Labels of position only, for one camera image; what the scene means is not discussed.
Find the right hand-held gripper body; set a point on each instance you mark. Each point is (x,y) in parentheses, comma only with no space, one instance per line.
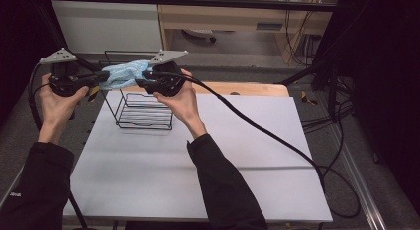
(168,84)

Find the white power strip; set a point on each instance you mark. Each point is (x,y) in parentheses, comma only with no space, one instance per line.
(199,33)

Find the person's left hand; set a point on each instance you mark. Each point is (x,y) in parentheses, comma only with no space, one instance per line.
(56,112)

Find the blue striped cloth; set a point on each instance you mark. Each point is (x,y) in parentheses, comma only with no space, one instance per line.
(124,74)

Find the person's right hand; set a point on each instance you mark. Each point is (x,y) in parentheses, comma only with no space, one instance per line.
(186,107)

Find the white table cover board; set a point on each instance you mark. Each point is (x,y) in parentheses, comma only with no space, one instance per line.
(264,190)

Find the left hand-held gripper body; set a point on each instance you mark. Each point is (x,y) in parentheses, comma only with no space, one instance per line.
(64,83)

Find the light wooden desk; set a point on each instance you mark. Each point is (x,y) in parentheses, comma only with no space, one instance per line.
(224,20)

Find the yellow black tape marker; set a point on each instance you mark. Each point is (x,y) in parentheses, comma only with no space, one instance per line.
(94,92)
(307,99)

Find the black horizontal frame bar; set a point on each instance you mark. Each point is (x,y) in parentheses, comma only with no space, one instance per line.
(198,1)

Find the white cabinet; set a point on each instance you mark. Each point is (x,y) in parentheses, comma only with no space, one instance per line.
(105,25)

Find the wooden table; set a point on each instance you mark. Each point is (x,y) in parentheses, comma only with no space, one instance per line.
(257,89)

